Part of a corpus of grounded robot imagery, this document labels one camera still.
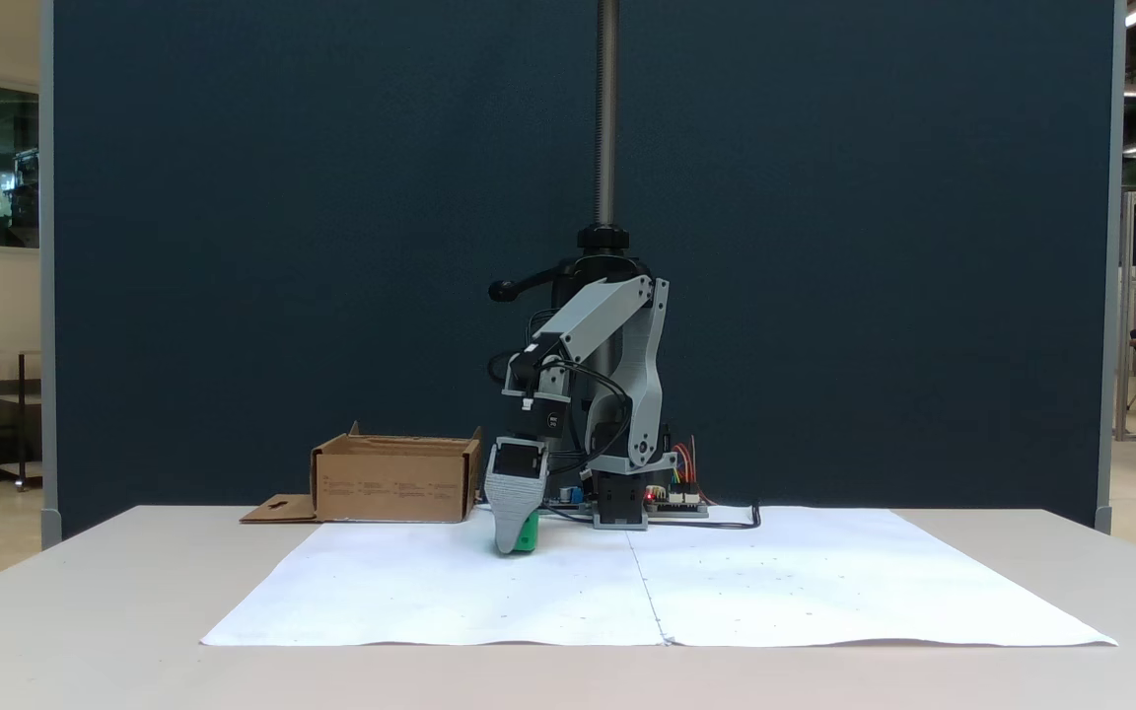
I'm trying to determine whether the circuit board with jumper wires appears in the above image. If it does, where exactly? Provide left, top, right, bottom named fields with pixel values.
left=647, top=483, right=710, bottom=518

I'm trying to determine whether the framed wall window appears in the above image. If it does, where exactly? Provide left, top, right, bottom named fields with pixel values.
left=0, top=71, right=42, bottom=260

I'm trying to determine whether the threaded metal pole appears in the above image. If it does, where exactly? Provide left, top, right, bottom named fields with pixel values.
left=595, top=0, right=620, bottom=230

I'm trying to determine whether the black motor cable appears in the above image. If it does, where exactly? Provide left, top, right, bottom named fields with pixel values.
left=529, top=357, right=634, bottom=476

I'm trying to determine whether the brown cardboard box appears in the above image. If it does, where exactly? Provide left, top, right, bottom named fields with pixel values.
left=241, top=422, right=485, bottom=525

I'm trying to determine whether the black power cable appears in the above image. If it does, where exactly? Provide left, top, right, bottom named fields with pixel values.
left=647, top=502, right=762, bottom=532

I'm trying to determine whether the white paper sheet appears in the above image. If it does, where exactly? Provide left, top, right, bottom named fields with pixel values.
left=201, top=520, right=669, bottom=649
left=627, top=507, right=1119, bottom=649

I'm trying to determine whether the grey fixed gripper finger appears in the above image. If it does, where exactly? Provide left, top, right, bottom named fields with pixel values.
left=483, top=476, right=545, bottom=556

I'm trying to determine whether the dark blue partition panel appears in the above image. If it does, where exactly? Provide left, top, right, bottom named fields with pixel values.
left=40, top=0, right=1123, bottom=539

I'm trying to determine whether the dark shelf cart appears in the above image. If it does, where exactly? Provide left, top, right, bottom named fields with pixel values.
left=0, top=349, right=43, bottom=492

